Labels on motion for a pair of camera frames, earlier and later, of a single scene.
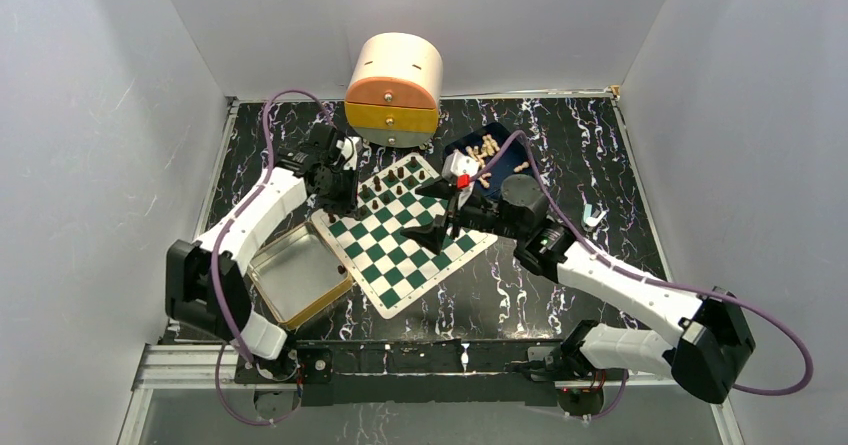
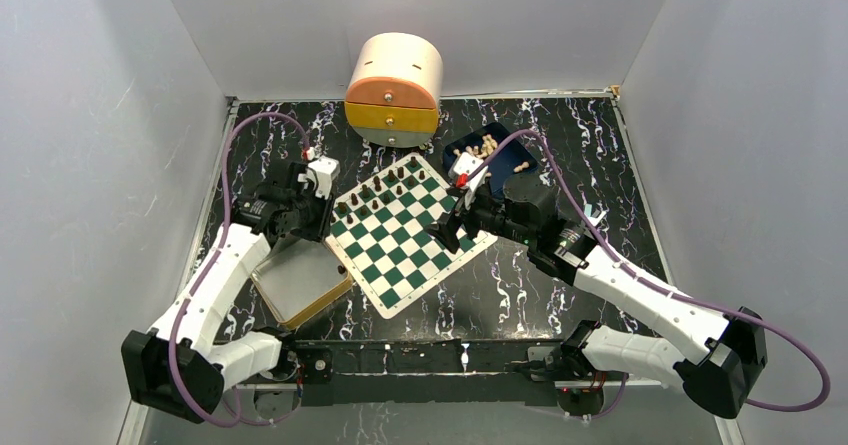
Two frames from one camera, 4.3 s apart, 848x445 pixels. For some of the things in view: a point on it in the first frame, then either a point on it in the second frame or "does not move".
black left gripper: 348,206 to 320,229
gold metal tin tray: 298,275 does not move
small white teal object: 588,219 does not move
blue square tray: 482,142 does not move
